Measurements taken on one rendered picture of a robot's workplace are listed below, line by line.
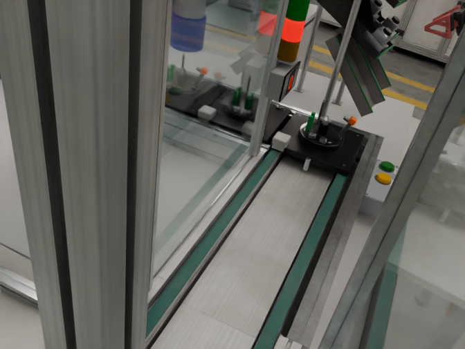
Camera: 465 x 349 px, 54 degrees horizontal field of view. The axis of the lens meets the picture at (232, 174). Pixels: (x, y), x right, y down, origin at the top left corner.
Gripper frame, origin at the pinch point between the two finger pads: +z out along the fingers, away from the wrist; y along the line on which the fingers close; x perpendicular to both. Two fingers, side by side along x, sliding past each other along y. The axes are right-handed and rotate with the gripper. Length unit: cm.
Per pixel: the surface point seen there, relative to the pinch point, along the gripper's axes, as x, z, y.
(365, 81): 18.0, 24.5, -6.5
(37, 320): 27, 47, 119
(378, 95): 23.5, 20.0, -6.3
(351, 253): 46, 9, 56
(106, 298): -9, -12, 135
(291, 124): 21, 37, 27
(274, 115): 18, 43, 26
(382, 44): 3.9, 14.2, 2.4
